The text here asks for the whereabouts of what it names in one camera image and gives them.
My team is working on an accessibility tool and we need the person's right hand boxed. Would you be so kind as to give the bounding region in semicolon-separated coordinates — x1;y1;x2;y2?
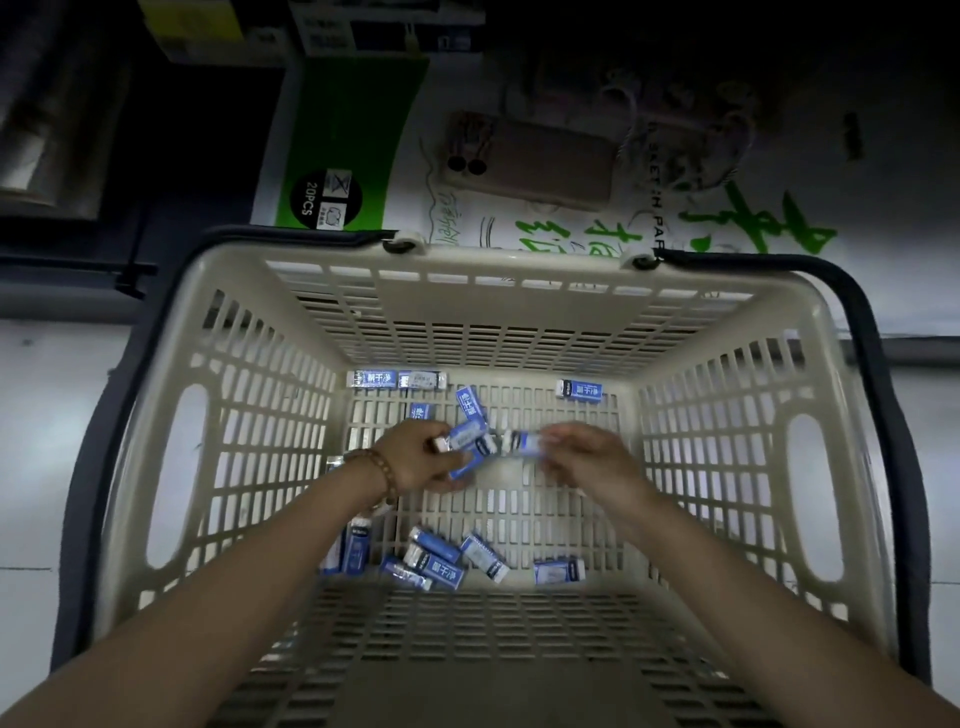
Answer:
538;422;667;524

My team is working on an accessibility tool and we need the person's left hand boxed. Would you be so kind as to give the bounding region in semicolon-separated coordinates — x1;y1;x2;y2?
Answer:
372;418;477;498

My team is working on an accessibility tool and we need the blue packaged eraser bundle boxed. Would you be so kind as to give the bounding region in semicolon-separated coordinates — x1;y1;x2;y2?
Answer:
431;418;500;481

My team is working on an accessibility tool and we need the pile of mixed packaged erasers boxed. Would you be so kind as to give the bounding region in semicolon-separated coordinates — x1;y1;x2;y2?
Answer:
320;368;605;594

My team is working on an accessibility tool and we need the beige plastic shopping basket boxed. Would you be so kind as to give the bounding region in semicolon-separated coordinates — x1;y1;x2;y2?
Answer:
50;227;933;728

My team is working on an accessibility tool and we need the person's right forearm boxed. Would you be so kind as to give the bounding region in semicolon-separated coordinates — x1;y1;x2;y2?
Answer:
629;494;960;728

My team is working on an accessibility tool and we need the person's left forearm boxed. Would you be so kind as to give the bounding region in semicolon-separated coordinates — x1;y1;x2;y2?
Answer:
0;464;395;728

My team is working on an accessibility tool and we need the green and white paper pack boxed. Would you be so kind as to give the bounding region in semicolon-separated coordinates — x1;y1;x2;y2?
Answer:
251;56;960;337

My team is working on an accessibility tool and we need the dark metal shelf unit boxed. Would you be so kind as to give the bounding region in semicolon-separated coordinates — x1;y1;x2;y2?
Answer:
0;0;960;365

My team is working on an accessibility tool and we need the wooden bead bracelet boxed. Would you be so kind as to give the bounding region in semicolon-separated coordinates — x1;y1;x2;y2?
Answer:
344;448;399;508

